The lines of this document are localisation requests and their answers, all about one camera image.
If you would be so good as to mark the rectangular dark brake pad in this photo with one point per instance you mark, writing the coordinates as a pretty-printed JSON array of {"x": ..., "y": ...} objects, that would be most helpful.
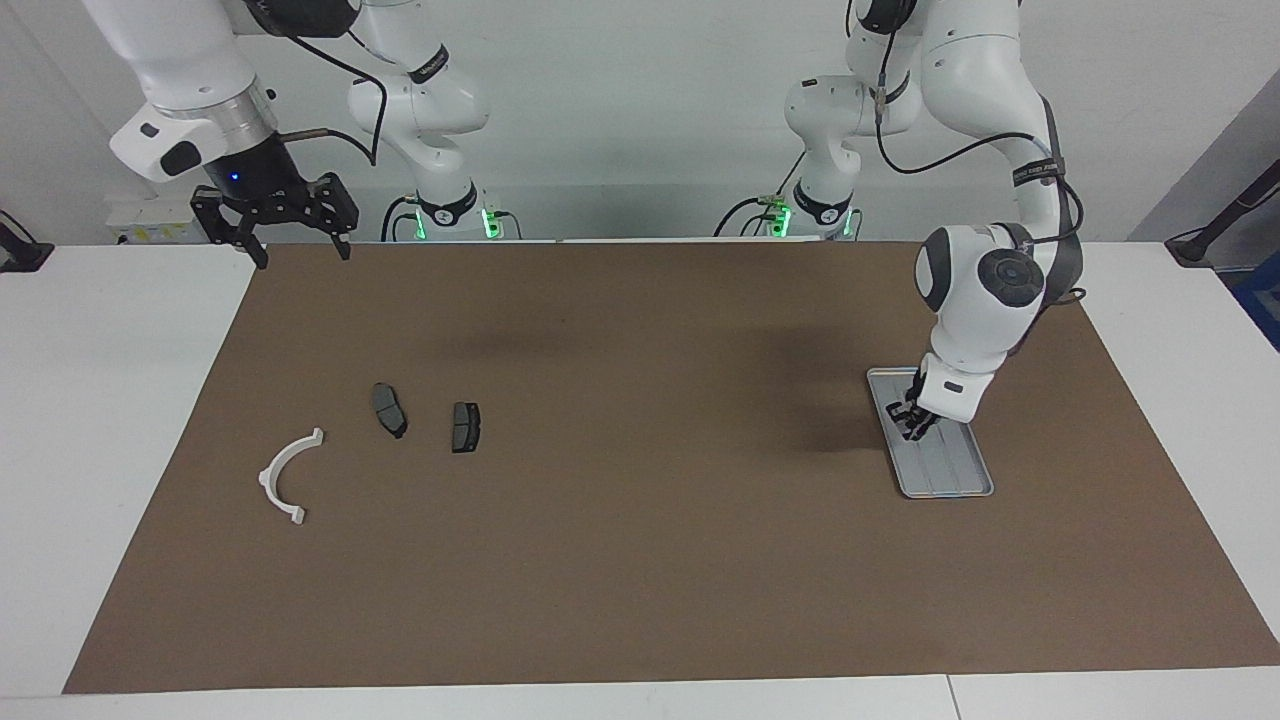
[{"x": 466, "y": 427}]

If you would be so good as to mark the elongated grey brake pad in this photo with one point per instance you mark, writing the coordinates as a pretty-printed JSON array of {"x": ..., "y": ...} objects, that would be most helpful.
[{"x": 390, "y": 410}]

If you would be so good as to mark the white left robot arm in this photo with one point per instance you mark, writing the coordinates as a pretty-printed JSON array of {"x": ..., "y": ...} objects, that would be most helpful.
[{"x": 985, "y": 290}]

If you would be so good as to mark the silver metal tray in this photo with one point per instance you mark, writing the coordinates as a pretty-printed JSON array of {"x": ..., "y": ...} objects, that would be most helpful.
[{"x": 950, "y": 465}]

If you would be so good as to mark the white semicircular bracket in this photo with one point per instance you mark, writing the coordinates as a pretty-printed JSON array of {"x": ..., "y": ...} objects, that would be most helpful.
[{"x": 272, "y": 478}]

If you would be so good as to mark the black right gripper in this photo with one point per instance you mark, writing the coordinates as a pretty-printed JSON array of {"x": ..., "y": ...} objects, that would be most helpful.
[{"x": 270, "y": 200}]

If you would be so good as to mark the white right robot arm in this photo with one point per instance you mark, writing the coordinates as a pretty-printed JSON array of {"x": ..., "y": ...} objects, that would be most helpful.
[{"x": 180, "y": 70}]

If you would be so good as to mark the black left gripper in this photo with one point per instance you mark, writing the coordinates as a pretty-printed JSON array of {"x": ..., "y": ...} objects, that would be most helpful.
[{"x": 916, "y": 385}]

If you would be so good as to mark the white power strip box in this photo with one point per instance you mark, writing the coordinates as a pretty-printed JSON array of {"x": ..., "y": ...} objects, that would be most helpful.
[{"x": 150, "y": 222}]

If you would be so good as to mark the black angled stand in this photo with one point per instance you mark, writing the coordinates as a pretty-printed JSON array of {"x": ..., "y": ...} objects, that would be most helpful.
[{"x": 1215, "y": 225}]

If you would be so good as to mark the brown table mat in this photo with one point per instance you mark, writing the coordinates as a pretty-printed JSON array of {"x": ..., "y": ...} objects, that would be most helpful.
[{"x": 650, "y": 550}]

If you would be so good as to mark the blue crate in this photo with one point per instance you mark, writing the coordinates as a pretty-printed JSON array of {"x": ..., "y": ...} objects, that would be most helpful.
[{"x": 1262, "y": 300}]

